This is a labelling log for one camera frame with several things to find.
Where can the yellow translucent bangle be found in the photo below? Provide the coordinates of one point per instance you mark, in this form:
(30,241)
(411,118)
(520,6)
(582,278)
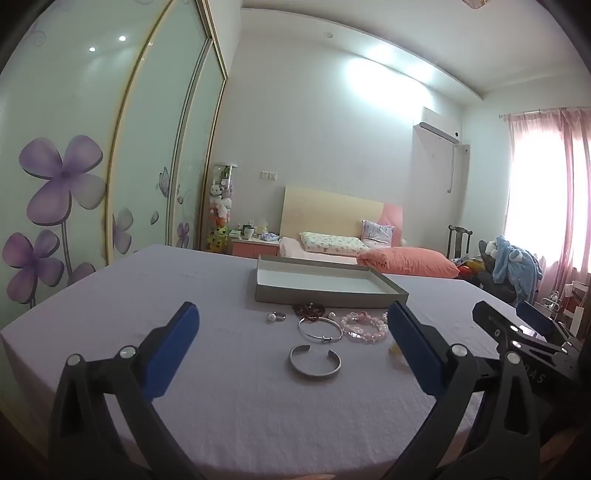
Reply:
(397,353)

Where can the folded coral quilt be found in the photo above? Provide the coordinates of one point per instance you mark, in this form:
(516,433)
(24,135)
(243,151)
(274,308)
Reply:
(406,261)

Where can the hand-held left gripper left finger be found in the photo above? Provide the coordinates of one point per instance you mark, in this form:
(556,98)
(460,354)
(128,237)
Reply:
(173,350)

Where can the blue fleece garment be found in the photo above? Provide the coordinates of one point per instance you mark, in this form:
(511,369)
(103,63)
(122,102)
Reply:
(512,263)

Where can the lilac printed pillow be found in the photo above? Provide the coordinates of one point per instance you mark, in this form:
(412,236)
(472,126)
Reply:
(377,231)

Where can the floral sliding-door wardrobe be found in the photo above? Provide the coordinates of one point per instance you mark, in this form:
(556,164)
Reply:
(69,138)

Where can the white mug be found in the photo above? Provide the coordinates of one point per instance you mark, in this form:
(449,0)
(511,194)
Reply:
(249,232)

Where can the white wall switch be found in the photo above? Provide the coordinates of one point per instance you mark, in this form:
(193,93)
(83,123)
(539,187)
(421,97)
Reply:
(268,175)

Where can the white air conditioner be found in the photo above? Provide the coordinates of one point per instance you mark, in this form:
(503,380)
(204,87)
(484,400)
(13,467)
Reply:
(438,127)

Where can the pink and beige nightstand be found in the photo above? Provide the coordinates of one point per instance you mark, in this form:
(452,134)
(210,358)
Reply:
(254,249)

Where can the grey cardboard tray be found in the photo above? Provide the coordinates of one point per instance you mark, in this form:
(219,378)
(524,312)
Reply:
(318,281)

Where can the pink curtain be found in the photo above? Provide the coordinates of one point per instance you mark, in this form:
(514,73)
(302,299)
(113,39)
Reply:
(572,184)

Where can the thin silver bangle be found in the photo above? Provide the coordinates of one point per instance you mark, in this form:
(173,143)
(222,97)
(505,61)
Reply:
(323,340)

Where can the beige and pink headboard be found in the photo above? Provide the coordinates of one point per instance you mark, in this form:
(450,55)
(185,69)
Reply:
(323,207)

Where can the patterned cream pillow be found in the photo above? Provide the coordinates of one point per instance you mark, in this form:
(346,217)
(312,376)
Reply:
(330,242)

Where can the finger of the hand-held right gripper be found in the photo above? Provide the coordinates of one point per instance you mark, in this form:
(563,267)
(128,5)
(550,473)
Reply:
(494,325)
(535,318)

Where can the colourful toy pile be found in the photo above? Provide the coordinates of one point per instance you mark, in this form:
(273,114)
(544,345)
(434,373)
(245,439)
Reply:
(468,268)

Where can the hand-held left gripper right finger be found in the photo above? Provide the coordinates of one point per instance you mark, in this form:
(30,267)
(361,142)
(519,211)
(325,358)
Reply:
(415,350)

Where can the clear tube of plush toys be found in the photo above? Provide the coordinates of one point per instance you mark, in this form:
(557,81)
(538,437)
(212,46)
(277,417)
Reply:
(221,203)

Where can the ceiling lamp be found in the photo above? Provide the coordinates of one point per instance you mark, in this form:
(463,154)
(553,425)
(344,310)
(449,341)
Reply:
(475,3)

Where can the dark wooden chair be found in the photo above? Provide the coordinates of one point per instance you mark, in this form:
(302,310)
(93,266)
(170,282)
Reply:
(459,242)

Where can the grey padded chair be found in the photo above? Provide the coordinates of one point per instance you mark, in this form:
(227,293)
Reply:
(489,281)

